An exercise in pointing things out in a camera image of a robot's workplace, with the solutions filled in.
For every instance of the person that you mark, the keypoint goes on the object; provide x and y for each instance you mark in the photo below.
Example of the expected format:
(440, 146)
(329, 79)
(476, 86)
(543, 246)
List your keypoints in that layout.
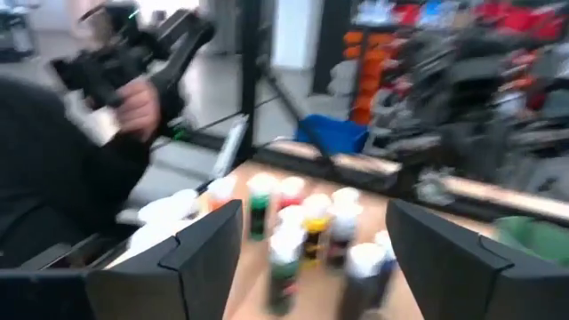
(44, 169)

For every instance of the dark brown small paint bottle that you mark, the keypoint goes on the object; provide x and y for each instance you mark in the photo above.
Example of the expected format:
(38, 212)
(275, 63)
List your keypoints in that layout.
(344, 226)

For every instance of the orange storage bins stack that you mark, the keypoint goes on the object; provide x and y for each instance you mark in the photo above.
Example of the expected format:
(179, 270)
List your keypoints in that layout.
(369, 80)

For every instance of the green plastic cup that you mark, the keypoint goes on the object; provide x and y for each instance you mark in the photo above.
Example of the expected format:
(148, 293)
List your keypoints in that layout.
(533, 240)

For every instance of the purple small paint bottle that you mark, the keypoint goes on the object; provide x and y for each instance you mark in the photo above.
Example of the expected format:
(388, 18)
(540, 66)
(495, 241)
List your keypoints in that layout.
(362, 266)

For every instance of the green small paint bottle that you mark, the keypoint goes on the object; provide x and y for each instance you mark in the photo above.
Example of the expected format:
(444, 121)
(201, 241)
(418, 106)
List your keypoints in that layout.
(282, 284)
(259, 213)

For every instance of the yellow small paint bottle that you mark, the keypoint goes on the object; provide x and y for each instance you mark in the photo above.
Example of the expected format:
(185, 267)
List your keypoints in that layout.
(315, 224)

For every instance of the red small paint bottle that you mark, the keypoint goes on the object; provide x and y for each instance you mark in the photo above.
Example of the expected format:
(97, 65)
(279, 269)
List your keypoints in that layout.
(291, 189)

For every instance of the person's hand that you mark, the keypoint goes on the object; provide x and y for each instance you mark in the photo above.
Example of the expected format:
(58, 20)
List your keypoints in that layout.
(138, 111)

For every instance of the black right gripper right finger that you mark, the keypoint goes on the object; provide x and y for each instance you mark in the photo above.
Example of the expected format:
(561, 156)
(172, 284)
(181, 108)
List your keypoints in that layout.
(467, 284)

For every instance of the blue small paint bottle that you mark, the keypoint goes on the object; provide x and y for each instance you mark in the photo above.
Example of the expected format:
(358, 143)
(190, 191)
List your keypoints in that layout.
(387, 266)

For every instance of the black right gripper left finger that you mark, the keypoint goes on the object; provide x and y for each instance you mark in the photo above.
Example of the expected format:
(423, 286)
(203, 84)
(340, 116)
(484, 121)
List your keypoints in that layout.
(178, 284)

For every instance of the blue storage bin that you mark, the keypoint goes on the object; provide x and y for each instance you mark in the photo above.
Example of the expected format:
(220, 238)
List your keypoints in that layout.
(333, 135)

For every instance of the shelf of coloured bins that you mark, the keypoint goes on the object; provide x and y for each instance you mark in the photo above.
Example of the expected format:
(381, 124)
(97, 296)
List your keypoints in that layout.
(467, 13)

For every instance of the silver aluminium rail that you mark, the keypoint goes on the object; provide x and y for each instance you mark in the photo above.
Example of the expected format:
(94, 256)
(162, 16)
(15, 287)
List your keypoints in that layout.
(229, 146)

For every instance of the white small paint bottle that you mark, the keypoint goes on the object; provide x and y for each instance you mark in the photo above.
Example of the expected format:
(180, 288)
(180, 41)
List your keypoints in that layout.
(169, 206)
(155, 240)

